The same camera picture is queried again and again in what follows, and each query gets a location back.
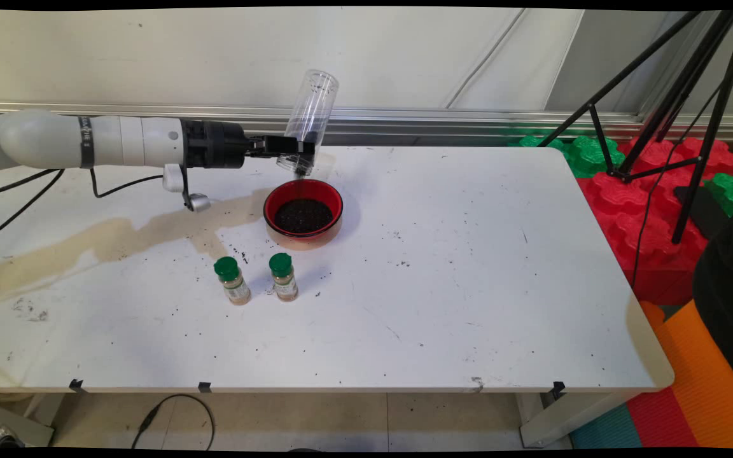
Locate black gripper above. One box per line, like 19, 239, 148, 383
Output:
179, 119, 316, 170

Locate clear plastic jar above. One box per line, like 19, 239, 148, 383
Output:
276, 69, 340, 178

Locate red and black bowl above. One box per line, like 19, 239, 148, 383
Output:
263, 179, 344, 241

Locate green-capped spice bottle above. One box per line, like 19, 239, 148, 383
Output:
214, 256, 252, 306
269, 253, 300, 302

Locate large green foam block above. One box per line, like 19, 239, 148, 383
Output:
510, 130, 625, 179

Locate white table leg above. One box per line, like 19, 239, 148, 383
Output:
0, 393, 65, 448
519, 389, 638, 449

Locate red foam blocks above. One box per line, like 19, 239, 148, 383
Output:
575, 137, 733, 306

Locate teal foam mat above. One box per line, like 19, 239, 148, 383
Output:
569, 403, 644, 450

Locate black tripod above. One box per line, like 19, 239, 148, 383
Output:
535, 10, 733, 246

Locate small green foam block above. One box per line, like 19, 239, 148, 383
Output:
704, 172, 733, 218

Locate red foam mat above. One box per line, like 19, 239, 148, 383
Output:
624, 387, 701, 449

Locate large black object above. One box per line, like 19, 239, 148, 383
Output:
691, 181, 733, 401

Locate orange foam mat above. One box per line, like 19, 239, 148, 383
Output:
639, 299, 733, 449

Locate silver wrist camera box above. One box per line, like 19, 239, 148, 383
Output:
163, 163, 212, 213

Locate aluminium rail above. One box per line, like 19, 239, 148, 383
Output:
0, 101, 733, 144

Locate black cable strap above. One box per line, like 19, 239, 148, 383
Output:
79, 115, 95, 170

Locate black floor cable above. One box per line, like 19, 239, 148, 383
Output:
131, 394, 216, 451

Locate thin black tripod cable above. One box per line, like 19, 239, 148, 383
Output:
629, 35, 733, 290

